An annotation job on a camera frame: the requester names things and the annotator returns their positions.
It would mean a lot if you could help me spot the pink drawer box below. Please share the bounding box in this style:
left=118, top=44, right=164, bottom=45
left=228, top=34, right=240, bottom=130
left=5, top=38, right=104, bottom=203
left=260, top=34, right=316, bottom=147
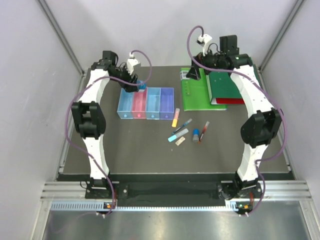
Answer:
left=131, top=89, right=147, bottom=119

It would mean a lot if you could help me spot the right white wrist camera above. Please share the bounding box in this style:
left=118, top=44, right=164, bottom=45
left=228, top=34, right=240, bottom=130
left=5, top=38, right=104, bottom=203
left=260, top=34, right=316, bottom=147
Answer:
left=197, top=34, right=213, bottom=56

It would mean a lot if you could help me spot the grey slotted cable duct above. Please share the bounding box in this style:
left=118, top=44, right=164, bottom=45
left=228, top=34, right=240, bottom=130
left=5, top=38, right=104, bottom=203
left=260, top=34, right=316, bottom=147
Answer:
left=51, top=201, right=251, bottom=212

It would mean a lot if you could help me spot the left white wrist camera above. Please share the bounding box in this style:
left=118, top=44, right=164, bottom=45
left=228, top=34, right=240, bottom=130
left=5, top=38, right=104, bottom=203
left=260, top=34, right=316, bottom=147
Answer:
left=126, top=52, right=141, bottom=76

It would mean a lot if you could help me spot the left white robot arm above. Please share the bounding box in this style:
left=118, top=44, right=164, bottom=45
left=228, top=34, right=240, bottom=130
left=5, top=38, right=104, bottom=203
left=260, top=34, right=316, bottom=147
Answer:
left=70, top=50, right=141, bottom=200

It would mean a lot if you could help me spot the purple drawer box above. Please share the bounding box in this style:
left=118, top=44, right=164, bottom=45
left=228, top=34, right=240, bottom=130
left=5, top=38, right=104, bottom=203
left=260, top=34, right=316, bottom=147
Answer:
left=159, top=87, right=175, bottom=120

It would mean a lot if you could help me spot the dark green binder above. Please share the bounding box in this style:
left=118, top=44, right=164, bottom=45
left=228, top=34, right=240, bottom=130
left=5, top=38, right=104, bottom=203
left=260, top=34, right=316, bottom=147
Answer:
left=206, top=71, right=242, bottom=105

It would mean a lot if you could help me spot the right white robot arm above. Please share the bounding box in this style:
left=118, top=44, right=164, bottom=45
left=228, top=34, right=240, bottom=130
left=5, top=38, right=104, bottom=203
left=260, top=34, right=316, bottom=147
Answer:
left=191, top=33, right=282, bottom=200

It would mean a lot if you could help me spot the red pen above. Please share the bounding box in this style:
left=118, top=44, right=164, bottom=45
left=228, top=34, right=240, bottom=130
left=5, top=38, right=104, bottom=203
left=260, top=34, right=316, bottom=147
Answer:
left=198, top=121, right=210, bottom=144

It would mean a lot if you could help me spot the light blue highlighter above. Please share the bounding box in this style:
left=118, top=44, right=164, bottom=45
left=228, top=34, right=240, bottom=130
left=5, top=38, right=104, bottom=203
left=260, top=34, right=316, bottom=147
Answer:
left=168, top=128, right=189, bottom=143

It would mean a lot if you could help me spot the grey blue glue stick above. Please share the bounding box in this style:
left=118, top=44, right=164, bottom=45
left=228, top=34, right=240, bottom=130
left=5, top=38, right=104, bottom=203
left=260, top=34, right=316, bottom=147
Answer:
left=192, top=128, right=200, bottom=143

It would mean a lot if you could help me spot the blue slime jar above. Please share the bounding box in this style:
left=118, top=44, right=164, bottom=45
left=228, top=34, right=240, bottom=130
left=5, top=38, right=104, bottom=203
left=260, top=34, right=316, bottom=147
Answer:
left=137, top=80, right=147, bottom=93

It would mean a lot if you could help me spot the light green folder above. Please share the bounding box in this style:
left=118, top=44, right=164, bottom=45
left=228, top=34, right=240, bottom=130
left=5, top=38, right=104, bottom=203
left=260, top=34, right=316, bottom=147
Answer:
left=180, top=67, right=227, bottom=111

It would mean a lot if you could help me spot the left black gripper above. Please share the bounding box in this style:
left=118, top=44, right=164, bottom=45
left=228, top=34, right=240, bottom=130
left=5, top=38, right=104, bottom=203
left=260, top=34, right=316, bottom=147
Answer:
left=110, top=63, right=138, bottom=93

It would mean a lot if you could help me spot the beige eraser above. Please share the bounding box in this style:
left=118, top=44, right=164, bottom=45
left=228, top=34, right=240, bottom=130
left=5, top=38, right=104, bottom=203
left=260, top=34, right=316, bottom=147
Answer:
left=175, top=136, right=186, bottom=146

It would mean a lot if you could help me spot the aluminium front rail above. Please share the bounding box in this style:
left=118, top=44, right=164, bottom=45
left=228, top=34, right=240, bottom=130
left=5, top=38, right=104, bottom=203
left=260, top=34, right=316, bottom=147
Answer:
left=41, top=180, right=312, bottom=201

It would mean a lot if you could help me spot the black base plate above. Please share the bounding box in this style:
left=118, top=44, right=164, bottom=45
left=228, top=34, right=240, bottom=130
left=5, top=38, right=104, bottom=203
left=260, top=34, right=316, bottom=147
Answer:
left=84, top=180, right=263, bottom=200

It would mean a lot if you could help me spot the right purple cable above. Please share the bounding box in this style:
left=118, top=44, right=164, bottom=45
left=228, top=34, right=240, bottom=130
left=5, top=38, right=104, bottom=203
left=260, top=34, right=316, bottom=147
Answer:
left=186, top=25, right=288, bottom=217

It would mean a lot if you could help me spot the orange highlighter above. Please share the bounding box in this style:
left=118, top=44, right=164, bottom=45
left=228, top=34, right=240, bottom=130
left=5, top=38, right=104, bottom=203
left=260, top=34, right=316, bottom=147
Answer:
left=171, top=108, right=180, bottom=128

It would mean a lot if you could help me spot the dark blue pen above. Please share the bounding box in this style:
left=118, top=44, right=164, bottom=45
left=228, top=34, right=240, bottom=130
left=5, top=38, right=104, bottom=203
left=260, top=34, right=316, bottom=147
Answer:
left=172, top=118, right=192, bottom=135

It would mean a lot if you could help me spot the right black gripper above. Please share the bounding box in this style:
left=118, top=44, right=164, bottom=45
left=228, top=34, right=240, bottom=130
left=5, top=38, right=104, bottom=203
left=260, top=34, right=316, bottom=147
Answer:
left=185, top=45, right=225, bottom=82

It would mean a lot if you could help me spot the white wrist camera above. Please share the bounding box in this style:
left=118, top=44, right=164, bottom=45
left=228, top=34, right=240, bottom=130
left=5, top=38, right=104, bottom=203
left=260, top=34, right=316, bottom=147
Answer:
left=126, top=52, right=141, bottom=76
left=197, top=34, right=213, bottom=56

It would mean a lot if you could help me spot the red folder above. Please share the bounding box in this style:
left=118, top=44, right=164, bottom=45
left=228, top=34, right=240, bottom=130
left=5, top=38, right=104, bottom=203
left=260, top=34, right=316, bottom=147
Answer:
left=215, top=98, right=245, bottom=105

